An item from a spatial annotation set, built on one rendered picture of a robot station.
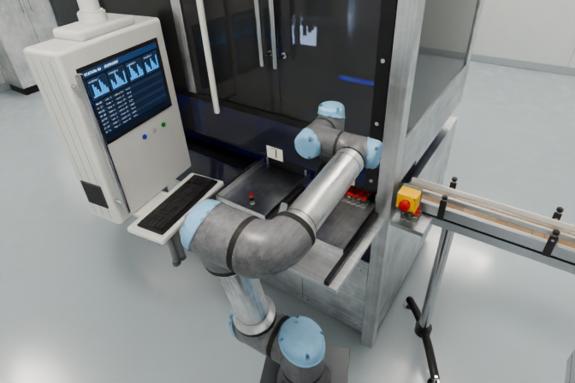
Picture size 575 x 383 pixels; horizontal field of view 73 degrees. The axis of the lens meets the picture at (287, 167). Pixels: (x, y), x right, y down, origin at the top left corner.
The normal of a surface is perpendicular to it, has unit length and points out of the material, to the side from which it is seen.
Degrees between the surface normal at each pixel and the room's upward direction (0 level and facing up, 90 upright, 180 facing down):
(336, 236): 0
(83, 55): 90
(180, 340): 0
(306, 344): 7
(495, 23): 90
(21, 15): 90
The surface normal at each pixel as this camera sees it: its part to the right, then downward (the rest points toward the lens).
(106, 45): 0.90, 0.22
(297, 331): 0.07, -0.78
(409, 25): -0.56, 0.49
